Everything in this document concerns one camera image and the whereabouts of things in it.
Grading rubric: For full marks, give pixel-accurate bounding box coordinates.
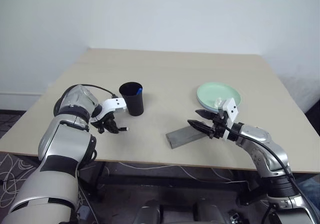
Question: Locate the light blue plate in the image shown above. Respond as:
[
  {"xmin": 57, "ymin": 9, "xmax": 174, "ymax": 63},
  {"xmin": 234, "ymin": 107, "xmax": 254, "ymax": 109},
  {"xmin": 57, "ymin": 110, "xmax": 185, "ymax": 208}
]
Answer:
[{"xmin": 197, "ymin": 100, "xmax": 227, "ymax": 114}]

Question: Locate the blue denim fabric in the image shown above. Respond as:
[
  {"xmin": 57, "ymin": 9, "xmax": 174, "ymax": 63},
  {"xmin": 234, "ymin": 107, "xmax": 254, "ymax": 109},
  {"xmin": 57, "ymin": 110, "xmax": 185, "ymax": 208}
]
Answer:
[{"xmin": 297, "ymin": 177, "xmax": 320, "ymax": 201}]

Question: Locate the light green plate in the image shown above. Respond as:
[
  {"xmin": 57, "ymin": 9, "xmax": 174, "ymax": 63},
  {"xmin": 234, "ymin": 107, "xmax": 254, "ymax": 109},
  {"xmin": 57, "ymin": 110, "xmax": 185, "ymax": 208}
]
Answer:
[{"xmin": 196, "ymin": 82, "xmax": 243, "ymax": 111}]

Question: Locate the dark rounded shape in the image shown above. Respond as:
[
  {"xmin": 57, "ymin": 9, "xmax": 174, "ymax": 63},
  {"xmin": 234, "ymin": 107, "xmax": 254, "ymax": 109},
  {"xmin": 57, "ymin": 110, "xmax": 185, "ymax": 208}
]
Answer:
[{"xmin": 135, "ymin": 199, "xmax": 164, "ymax": 224}]

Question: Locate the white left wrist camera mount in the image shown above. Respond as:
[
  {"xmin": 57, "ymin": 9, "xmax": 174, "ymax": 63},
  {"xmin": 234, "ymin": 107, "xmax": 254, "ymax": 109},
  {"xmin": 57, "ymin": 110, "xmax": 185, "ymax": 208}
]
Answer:
[{"xmin": 89, "ymin": 97, "xmax": 128, "ymax": 123}]

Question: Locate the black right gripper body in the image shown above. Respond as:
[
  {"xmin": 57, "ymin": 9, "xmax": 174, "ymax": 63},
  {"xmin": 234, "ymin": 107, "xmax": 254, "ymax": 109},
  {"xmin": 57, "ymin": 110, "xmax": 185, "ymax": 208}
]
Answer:
[{"xmin": 207, "ymin": 111, "xmax": 229, "ymax": 140}]

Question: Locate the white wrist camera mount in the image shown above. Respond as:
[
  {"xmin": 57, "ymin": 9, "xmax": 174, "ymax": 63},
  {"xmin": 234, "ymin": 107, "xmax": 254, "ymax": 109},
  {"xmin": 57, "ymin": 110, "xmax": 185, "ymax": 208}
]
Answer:
[
  {"xmin": 217, "ymin": 97, "xmax": 239, "ymax": 141},
  {"xmin": 89, "ymin": 97, "xmax": 128, "ymax": 123}
]

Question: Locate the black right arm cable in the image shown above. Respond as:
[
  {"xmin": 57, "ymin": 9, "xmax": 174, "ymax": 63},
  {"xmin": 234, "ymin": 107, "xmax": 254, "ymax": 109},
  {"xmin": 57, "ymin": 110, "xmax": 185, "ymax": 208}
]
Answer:
[{"xmin": 224, "ymin": 125, "xmax": 320, "ymax": 221}]

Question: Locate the tangled white floor cable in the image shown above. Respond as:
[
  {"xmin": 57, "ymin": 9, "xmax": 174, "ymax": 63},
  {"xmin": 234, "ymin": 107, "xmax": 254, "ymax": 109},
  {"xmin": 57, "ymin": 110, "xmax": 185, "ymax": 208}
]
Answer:
[{"xmin": 0, "ymin": 155, "xmax": 35, "ymax": 211}]

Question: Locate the grey glasses case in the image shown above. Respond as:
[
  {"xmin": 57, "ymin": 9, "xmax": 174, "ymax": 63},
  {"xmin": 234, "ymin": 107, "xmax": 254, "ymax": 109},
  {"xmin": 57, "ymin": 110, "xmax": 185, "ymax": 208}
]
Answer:
[{"xmin": 165, "ymin": 124, "xmax": 214, "ymax": 150}]

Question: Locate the black plastic cup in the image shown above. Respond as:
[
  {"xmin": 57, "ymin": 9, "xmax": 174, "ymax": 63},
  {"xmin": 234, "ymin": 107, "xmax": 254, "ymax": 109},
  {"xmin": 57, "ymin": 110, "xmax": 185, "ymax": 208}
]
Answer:
[{"xmin": 118, "ymin": 81, "xmax": 145, "ymax": 117}]

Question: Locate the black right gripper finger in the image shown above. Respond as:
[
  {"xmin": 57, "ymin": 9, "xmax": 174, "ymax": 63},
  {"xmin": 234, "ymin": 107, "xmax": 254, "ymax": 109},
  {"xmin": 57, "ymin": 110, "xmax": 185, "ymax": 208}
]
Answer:
[
  {"xmin": 187, "ymin": 119, "xmax": 215, "ymax": 136},
  {"xmin": 194, "ymin": 109, "xmax": 219, "ymax": 121}
]

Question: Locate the dark furniture beside table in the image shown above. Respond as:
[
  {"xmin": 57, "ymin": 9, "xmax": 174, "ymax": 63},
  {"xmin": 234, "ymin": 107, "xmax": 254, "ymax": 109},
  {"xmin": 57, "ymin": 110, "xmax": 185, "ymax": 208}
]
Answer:
[{"xmin": 305, "ymin": 100, "xmax": 320, "ymax": 137}]

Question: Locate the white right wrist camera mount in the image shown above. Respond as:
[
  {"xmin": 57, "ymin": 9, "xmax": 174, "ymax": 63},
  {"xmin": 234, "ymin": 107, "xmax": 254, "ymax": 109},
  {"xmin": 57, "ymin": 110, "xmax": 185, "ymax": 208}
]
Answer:
[{"xmin": 217, "ymin": 97, "xmax": 239, "ymax": 141}]

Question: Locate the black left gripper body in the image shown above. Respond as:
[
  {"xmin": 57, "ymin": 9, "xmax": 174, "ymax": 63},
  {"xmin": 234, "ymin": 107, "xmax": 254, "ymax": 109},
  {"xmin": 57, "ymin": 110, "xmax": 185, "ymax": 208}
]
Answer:
[{"xmin": 97, "ymin": 110, "xmax": 118, "ymax": 134}]

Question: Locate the black table frame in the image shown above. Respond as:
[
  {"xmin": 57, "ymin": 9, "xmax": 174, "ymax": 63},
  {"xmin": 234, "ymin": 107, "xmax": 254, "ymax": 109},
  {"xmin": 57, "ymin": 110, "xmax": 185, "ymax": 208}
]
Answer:
[{"xmin": 74, "ymin": 160, "xmax": 266, "ymax": 206}]

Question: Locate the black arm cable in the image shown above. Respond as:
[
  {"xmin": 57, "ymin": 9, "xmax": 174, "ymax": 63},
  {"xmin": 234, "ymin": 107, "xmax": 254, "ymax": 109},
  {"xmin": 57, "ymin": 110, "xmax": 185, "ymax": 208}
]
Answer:
[
  {"xmin": 79, "ymin": 84, "xmax": 118, "ymax": 100},
  {"xmin": 224, "ymin": 125, "xmax": 320, "ymax": 221}
]

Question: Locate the white cable under table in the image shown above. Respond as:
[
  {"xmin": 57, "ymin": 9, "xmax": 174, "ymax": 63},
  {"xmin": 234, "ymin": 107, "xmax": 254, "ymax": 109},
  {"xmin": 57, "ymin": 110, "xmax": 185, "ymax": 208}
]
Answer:
[{"xmin": 116, "ymin": 160, "xmax": 253, "ymax": 185}]

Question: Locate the small black silver device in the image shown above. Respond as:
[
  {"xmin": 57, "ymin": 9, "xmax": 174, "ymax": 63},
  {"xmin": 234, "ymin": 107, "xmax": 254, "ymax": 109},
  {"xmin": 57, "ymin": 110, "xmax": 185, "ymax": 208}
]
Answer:
[{"xmin": 228, "ymin": 209, "xmax": 241, "ymax": 224}]

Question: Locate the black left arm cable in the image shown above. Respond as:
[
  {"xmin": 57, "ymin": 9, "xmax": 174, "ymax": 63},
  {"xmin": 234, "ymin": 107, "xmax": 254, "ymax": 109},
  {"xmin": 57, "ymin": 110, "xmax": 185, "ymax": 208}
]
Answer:
[{"xmin": 79, "ymin": 84, "xmax": 118, "ymax": 100}]

